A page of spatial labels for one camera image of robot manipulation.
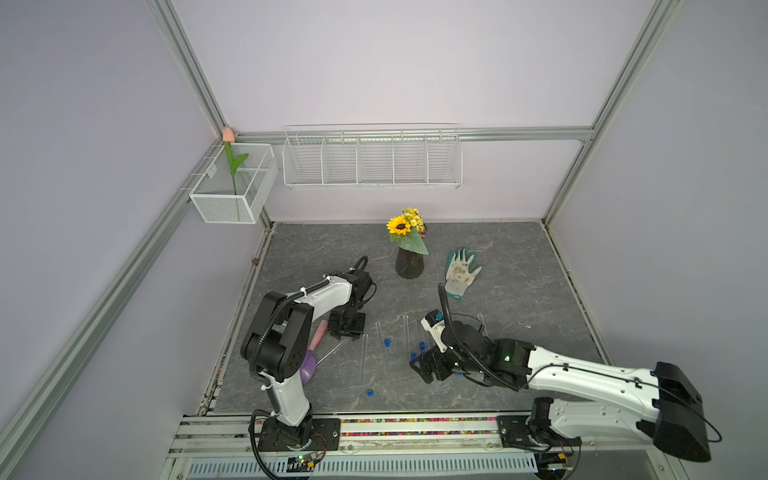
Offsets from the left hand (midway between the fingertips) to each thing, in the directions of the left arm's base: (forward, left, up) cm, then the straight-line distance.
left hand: (348, 339), depth 88 cm
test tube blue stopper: (-3, +5, -1) cm, 6 cm away
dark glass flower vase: (+24, -21, +3) cm, 32 cm away
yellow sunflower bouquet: (+23, -20, +22) cm, 37 cm away
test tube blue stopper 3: (+4, -9, -1) cm, 10 cm away
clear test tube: (+4, -42, -2) cm, 42 cm away
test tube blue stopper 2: (-5, -5, -2) cm, 7 cm away
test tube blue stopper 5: (-1, -20, -1) cm, 20 cm away
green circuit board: (-29, +11, -4) cm, 32 cm away
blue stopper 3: (-2, -22, -3) cm, 23 cm away
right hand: (-10, -20, +10) cm, 24 cm away
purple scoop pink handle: (-6, +11, 0) cm, 12 cm away
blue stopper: (-15, -6, -2) cm, 16 cm away
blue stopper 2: (-1, -12, -2) cm, 12 cm away
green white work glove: (+20, -38, 0) cm, 43 cm away
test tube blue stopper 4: (0, -17, -1) cm, 18 cm away
